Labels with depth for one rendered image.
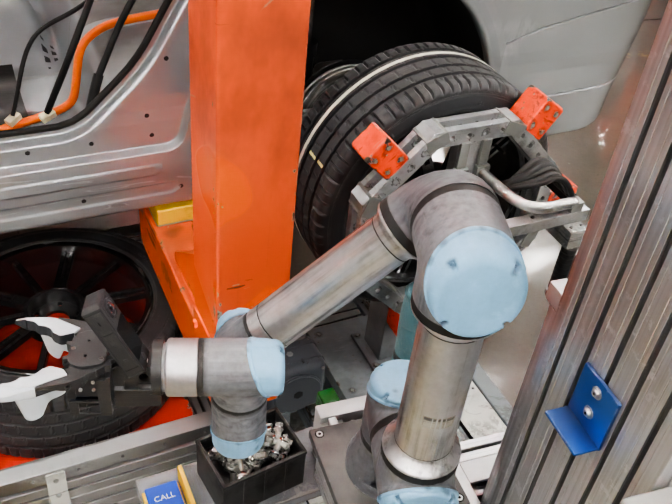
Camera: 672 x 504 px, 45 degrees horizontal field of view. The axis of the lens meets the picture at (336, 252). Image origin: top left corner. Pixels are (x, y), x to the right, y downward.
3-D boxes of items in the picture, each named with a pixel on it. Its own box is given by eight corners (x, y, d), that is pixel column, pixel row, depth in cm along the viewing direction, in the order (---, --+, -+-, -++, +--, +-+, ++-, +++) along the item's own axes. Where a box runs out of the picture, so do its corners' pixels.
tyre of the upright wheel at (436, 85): (440, -16, 190) (230, 168, 197) (496, 25, 174) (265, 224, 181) (531, 144, 238) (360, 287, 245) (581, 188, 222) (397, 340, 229)
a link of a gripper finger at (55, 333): (19, 350, 109) (68, 377, 106) (13, 315, 106) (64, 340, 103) (37, 339, 112) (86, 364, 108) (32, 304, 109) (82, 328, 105)
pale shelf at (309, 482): (311, 433, 197) (312, 425, 195) (341, 489, 185) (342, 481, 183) (135, 488, 181) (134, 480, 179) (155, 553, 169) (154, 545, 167)
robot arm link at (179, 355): (196, 363, 99) (199, 323, 106) (157, 362, 99) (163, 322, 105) (196, 409, 103) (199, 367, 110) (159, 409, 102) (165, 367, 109)
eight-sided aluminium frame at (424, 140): (509, 269, 228) (561, 96, 194) (522, 284, 223) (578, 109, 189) (333, 313, 207) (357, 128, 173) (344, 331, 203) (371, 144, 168)
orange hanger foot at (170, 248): (196, 229, 238) (194, 127, 216) (259, 352, 202) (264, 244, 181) (139, 240, 232) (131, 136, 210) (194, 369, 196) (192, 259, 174)
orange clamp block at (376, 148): (394, 141, 181) (372, 120, 175) (411, 159, 176) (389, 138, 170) (372, 163, 183) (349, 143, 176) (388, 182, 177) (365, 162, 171)
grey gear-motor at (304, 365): (269, 343, 266) (274, 261, 244) (321, 440, 237) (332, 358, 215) (216, 357, 259) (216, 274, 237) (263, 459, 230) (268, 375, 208)
